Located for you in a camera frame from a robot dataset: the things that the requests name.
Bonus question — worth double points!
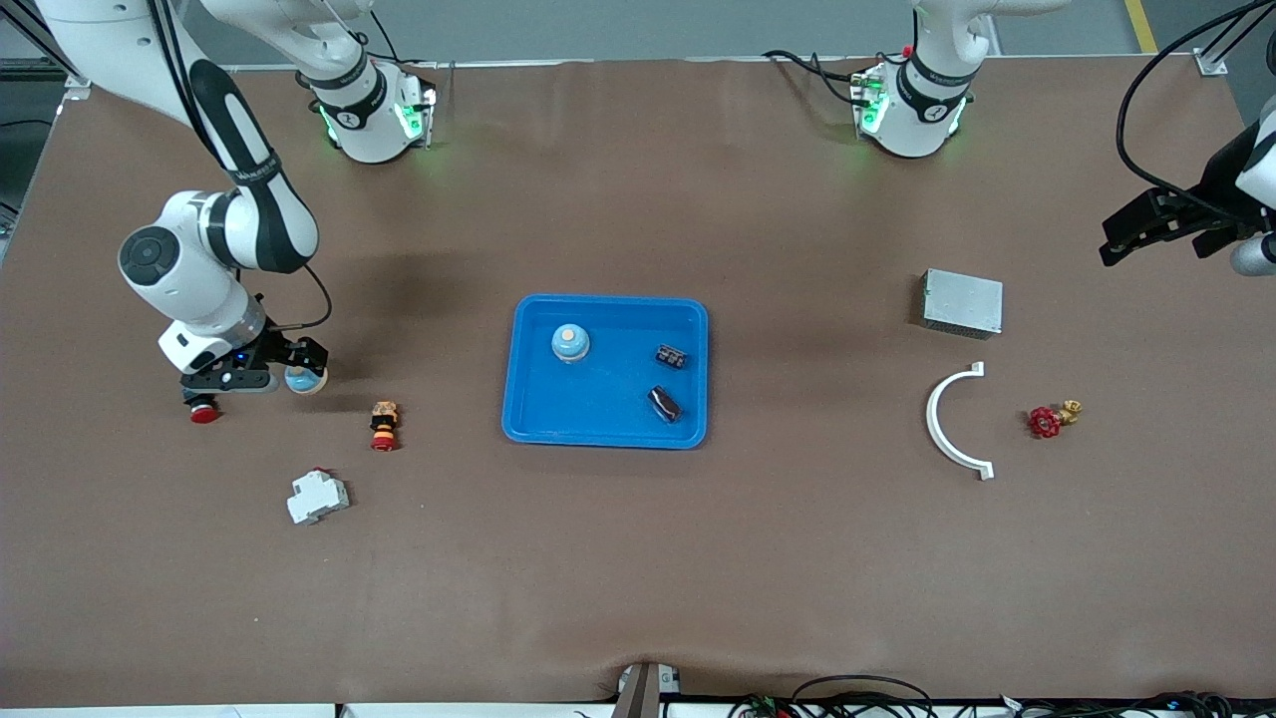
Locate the white circuit breaker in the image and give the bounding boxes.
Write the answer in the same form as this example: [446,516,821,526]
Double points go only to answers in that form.
[286,467,351,527]

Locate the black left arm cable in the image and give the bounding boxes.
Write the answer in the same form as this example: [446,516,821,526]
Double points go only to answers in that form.
[1115,0,1276,205]

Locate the black cable loop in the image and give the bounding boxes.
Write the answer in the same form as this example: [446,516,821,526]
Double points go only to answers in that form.
[791,675,935,718]

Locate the blue plastic tray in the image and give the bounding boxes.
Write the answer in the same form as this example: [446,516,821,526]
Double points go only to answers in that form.
[501,293,710,451]

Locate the white curved plastic bracket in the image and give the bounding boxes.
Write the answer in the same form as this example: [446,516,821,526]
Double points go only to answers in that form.
[925,361,996,482]

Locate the grey metal box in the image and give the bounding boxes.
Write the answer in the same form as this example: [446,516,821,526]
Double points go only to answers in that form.
[919,268,1005,340]

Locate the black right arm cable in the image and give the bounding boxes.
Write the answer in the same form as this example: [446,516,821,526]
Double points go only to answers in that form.
[261,261,333,332]

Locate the black right base cable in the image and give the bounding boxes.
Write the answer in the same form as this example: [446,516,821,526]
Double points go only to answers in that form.
[367,5,440,71]

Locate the black left base cables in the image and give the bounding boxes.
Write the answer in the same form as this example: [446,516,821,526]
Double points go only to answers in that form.
[763,48,878,109]

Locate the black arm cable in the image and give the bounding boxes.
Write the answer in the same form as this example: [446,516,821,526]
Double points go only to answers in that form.
[1115,0,1276,205]
[261,261,333,332]

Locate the black cable bundle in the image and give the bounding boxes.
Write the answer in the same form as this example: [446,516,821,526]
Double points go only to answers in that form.
[997,690,1276,718]

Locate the red handle brass valve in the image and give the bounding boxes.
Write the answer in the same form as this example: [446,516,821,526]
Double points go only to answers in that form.
[1029,399,1084,440]

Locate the aluminium frame rail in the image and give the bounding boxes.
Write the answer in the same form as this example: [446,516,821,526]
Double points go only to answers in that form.
[0,0,101,103]
[1194,0,1276,77]

